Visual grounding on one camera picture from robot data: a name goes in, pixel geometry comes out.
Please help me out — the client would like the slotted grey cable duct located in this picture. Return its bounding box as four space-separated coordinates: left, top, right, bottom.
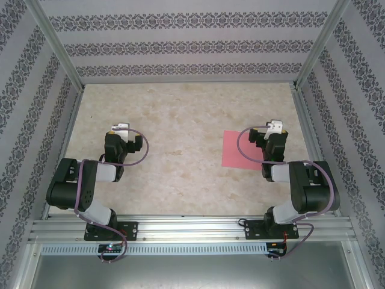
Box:
40 243 269 255

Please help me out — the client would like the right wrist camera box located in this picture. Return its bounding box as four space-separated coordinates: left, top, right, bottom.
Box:
265 119 285 140

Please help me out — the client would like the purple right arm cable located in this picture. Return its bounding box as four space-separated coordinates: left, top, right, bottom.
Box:
236 125 335 261

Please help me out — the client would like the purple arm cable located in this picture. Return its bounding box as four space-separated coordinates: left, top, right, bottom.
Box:
73 128 150 264
236 125 335 261

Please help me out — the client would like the aluminium side rail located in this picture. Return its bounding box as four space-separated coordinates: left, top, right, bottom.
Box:
291 85 343 217
40 89 87 220

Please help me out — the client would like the small dark circuit board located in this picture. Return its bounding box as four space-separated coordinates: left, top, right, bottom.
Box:
268 242 286 255

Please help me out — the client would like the pink paper sheet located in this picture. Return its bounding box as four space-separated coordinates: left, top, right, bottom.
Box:
221 130 266 170

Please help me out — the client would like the circuit board with green light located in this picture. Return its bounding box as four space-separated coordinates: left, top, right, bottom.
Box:
98 244 123 253

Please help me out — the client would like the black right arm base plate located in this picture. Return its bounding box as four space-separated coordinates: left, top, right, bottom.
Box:
245 219 300 241

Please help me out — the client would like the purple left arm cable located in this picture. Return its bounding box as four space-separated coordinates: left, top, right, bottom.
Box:
73 128 150 264

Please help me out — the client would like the aluminium frame post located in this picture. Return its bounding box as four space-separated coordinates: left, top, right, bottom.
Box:
292 0 352 90
23 0 86 91

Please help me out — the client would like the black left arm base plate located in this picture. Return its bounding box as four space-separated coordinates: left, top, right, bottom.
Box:
84 221 139 241

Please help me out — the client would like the aluminium mounting rail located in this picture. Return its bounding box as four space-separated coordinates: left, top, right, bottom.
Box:
28 214 357 243

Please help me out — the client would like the grey sheet metal tray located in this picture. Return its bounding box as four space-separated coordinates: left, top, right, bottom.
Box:
25 242 371 289

